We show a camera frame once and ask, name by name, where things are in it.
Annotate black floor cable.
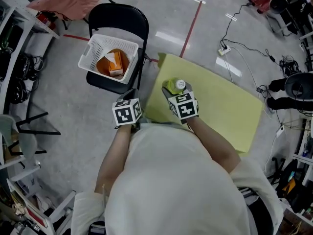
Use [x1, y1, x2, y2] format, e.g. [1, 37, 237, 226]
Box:
[220, 2, 252, 48]

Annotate grey shell chair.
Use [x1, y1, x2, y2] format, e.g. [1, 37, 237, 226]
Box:
[0, 111, 62, 161]

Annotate person's right forearm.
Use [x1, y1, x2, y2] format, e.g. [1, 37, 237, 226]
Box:
[187, 116, 242, 173]

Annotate black office chair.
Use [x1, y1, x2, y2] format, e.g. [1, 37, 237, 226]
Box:
[268, 157, 313, 212]

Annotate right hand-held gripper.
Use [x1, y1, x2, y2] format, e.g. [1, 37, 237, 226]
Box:
[161, 82, 199, 124]

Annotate white plastic basket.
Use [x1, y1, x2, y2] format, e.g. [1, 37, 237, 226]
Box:
[77, 34, 139, 85]

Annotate white storage shelf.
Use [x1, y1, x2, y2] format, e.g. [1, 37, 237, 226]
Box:
[281, 116, 313, 225]

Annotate black folding chair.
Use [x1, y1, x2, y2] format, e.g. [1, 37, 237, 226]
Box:
[86, 3, 150, 94]

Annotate tangle of black cables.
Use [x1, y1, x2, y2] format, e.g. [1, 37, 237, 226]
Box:
[278, 54, 303, 77]

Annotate white table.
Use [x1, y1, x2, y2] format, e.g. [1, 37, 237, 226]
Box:
[0, 155, 77, 235]

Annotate white shelf rack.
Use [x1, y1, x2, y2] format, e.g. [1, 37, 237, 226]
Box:
[0, 0, 61, 115]

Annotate orange pouch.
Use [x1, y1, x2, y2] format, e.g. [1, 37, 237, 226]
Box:
[282, 180, 298, 193]

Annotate white power strip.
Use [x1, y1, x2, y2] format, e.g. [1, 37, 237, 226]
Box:
[218, 45, 232, 56]

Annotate green plastic bottle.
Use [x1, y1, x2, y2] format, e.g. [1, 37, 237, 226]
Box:
[161, 77, 187, 95]

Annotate white artificial flowers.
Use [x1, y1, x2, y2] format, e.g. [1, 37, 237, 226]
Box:
[13, 203, 27, 215]

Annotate red fire extinguisher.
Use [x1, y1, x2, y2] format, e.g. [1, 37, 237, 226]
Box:
[36, 11, 56, 30]

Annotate yellow-green table top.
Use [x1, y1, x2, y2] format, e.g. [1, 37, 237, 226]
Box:
[144, 52, 265, 154]

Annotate person's white shirt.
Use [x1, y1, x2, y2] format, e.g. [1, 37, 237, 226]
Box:
[70, 122, 284, 235]

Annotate brown wooden bowl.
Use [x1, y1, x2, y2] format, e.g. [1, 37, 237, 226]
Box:
[96, 48, 130, 77]

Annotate dark grey office chair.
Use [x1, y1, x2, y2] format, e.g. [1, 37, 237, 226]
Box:
[285, 72, 313, 100]

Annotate person's left forearm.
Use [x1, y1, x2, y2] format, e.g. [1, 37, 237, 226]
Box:
[94, 125, 133, 195]

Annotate orange tissue box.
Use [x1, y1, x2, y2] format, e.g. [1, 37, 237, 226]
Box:
[104, 52, 124, 77]

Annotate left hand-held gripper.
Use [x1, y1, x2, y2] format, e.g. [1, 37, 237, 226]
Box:
[112, 88, 143, 132]

